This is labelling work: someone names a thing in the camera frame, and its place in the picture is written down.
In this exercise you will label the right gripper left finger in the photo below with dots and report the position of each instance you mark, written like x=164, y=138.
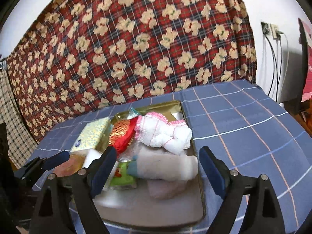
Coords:
x=51, y=213

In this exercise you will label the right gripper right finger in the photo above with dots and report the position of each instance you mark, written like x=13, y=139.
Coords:
x=263, y=213

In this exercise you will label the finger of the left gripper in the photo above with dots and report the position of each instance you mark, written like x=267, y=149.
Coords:
x=56, y=160
x=32, y=171

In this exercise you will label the green tissue pack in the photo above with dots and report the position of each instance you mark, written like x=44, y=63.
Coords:
x=122, y=180

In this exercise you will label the clear plastic bag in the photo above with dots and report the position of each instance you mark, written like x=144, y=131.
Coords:
x=131, y=152

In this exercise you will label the red gold satin pouch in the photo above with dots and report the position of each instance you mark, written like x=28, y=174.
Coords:
x=122, y=134

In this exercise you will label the cotton swab teal pouch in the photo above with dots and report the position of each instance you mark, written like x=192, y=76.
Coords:
x=133, y=113

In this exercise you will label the white gauze roll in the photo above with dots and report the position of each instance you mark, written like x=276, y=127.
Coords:
x=163, y=166

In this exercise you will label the pink white knit sock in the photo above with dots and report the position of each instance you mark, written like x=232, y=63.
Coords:
x=154, y=130

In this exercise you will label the round orange tin lid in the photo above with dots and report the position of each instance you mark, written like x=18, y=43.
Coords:
x=70, y=167

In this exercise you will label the cream green checked cloth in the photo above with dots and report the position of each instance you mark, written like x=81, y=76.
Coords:
x=20, y=142

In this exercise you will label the yellow blue tissue box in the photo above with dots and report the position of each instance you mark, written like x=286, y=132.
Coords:
x=94, y=136

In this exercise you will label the gold metal tin tray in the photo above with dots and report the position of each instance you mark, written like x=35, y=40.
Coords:
x=155, y=204

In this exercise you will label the blue checked tablecloth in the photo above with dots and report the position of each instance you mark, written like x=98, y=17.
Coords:
x=241, y=125

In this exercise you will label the black chair back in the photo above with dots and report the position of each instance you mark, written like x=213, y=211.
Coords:
x=297, y=83

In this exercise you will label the red plaid bear blanket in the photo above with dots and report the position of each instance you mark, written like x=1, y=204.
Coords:
x=83, y=55

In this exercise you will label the wall power socket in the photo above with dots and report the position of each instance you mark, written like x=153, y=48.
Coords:
x=271, y=29

